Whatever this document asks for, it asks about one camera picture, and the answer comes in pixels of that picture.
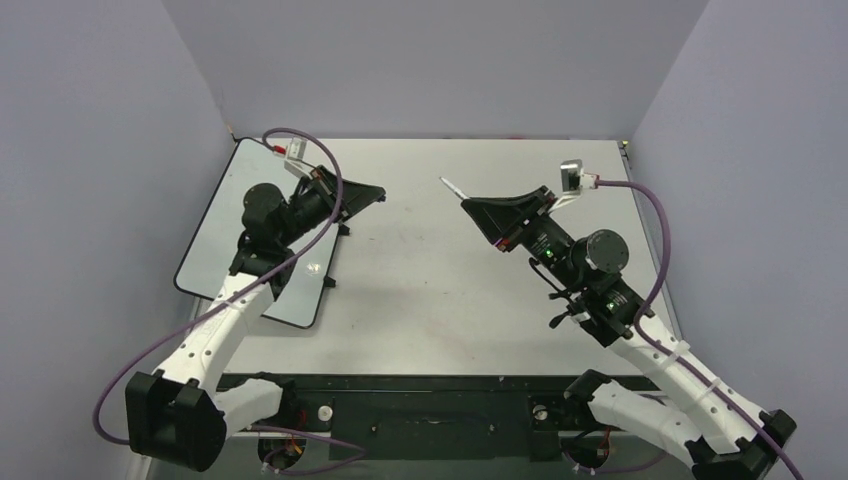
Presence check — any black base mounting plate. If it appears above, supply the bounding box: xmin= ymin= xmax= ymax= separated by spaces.
xmin=255 ymin=372 xmax=605 ymax=461

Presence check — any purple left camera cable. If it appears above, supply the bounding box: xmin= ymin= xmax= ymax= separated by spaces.
xmin=91 ymin=127 xmax=346 ymax=446

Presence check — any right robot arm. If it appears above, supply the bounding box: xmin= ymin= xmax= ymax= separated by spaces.
xmin=460 ymin=187 xmax=797 ymax=479

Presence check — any black framed whiteboard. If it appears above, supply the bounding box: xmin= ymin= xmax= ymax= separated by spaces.
xmin=174 ymin=139 xmax=344 ymax=329

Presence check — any white marker pen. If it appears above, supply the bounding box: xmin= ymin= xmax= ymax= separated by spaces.
xmin=439 ymin=177 xmax=469 ymax=201

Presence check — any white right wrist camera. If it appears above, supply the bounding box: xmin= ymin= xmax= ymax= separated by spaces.
xmin=550 ymin=159 xmax=599 ymax=212

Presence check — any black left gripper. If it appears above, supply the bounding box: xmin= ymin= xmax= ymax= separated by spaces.
xmin=277 ymin=166 xmax=384 ymax=249

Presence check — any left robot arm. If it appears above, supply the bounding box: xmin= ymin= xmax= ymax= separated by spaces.
xmin=125 ymin=166 xmax=386 ymax=472

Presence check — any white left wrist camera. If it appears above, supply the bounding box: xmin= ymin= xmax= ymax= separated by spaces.
xmin=271 ymin=137 xmax=313 ymax=177

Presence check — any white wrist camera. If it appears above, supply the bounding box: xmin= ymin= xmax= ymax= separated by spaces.
xmin=271 ymin=137 xmax=313 ymax=177
xmin=550 ymin=159 xmax=599 ymax=212

